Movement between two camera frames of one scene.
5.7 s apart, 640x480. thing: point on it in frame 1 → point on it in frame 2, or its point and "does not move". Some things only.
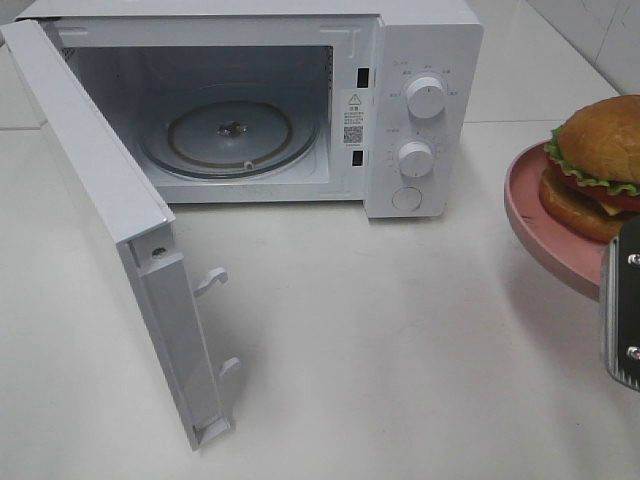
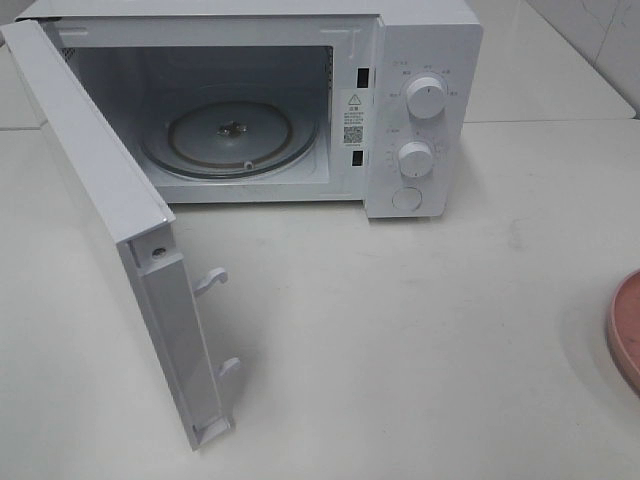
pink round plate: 569,259 → 623,331
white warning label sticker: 354,113 does not move
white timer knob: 415,159 does not move
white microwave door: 165,288 does not move
